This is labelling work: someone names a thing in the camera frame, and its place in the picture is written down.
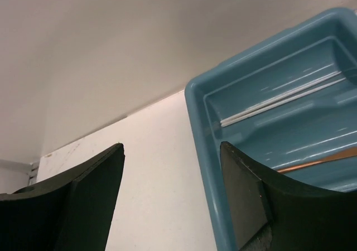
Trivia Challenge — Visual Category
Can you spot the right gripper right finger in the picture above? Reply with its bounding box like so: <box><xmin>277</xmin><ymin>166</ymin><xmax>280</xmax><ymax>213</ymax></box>
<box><xmin>220</xmin><ymin>142</ymin><xmax>356</xmax><ymax>250</ymax></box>

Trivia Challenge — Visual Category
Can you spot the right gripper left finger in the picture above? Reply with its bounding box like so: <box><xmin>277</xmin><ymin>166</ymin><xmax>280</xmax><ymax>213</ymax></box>
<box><xmin>1</xmin><ymin>143</ymin><xmax>125</xmax><ymax>250</ymax></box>

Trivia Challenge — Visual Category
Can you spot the blue plastic cutlery tray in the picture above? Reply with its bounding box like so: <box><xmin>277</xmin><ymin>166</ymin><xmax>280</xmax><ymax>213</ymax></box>
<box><xmin>185</xmin><ymin>8</ymin><xmax>356</xmax><ymax>250</ymax></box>

